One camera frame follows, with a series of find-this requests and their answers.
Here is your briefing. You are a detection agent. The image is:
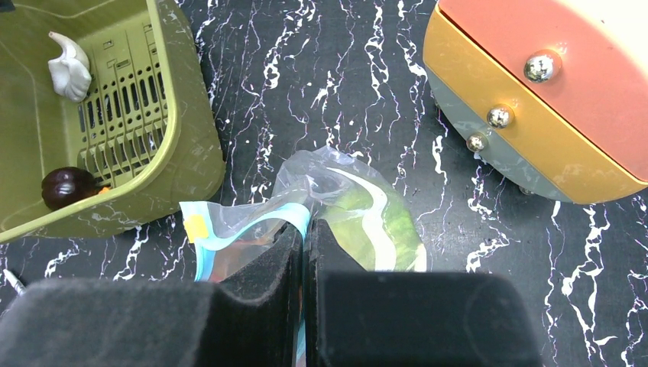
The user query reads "yellow capped marker pen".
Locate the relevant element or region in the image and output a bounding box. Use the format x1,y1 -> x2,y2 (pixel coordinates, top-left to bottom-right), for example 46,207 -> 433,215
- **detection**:
2,269 -> 26,296

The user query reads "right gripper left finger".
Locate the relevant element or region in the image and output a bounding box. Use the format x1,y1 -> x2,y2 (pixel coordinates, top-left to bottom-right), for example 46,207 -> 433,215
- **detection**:
1,225 -> 303,366

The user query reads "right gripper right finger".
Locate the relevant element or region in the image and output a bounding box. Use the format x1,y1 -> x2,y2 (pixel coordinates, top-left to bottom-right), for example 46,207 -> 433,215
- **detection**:
304,219 -> 543,366

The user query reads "white garlic bulb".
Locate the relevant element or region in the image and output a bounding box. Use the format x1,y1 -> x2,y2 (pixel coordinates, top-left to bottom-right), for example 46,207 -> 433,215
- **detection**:
47,31 -> 92,102

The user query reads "olive green plastic basket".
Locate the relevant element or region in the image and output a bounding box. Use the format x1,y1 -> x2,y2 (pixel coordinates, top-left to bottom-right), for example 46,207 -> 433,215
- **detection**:
1,1 -> 225,242

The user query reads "green cabbage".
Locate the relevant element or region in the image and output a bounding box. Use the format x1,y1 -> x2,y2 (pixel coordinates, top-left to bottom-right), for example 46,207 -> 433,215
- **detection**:
322,187 -> 428,271

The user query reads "round drawer cabinet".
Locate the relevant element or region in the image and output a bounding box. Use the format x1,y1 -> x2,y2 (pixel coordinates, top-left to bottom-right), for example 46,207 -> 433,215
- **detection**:
423,1 -> 647,204

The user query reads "dark round plum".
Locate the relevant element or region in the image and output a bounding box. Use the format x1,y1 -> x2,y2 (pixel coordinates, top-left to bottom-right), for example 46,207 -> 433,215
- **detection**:
41,167 -> 102,211

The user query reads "clear zip top bag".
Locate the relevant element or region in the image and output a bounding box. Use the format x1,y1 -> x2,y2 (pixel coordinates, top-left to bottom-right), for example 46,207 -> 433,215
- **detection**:
180,147 -> 404,366

